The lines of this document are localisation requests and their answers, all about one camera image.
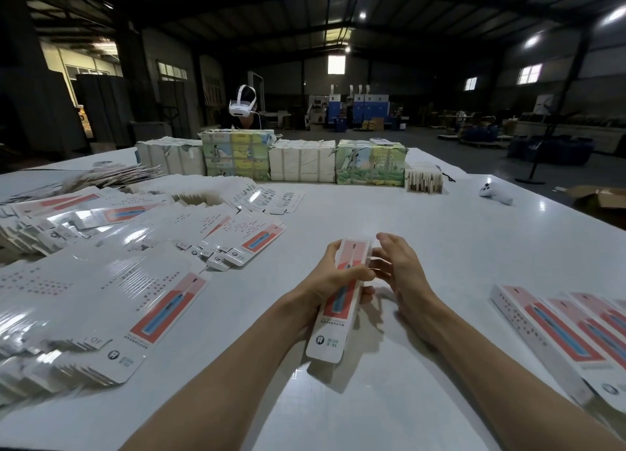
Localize black floor stand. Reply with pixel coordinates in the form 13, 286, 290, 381
516, 65, 588, 185

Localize blue bins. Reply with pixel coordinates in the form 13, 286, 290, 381
507, 135, 594, 166

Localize dark grey cabinet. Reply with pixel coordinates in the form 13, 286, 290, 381
76, 72, 136, 149

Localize pile of carton blanks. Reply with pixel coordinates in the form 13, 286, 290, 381
0, 174, 305, 408

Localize white headset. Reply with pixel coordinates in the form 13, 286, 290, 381
229, 84, 258, 117

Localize green yellow carton bundle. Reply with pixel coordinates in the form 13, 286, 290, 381
200, 128, 277, 182

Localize small white object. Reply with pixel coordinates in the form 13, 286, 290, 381
479, 180, 514, 207

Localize blue machine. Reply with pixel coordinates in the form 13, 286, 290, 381
327, 86, 391, 131

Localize person's left forearm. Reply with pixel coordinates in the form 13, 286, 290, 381
122, 309, 314, 451

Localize pile of grey flat sheets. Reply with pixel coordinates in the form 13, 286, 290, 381
5, 162, 162, 201

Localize open cardboard box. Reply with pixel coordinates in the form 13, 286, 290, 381
569, 184, 626, 227

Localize double wall window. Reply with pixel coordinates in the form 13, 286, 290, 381
517, 63, 543, 86

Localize person's right forearm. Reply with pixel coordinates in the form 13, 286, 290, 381
423, 309, 626, 451

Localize person's right hand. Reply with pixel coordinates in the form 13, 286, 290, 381
370, 233, 448, 344

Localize green printed carton bundle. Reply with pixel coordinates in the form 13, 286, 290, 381
335, 138, 408, 188

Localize person's left hand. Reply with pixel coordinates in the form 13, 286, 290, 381
284, 239, 377, 342

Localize row of white cartons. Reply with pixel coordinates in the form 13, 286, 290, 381
269, 139, 338, 184
136, 136, 205, 177

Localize grey crate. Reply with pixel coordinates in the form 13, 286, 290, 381
130, 121, 174, 142

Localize red white carton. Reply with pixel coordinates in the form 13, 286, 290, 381
305, 237, 371, 364

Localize small beige card stack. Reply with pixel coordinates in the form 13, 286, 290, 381
405, 165, 444, 195

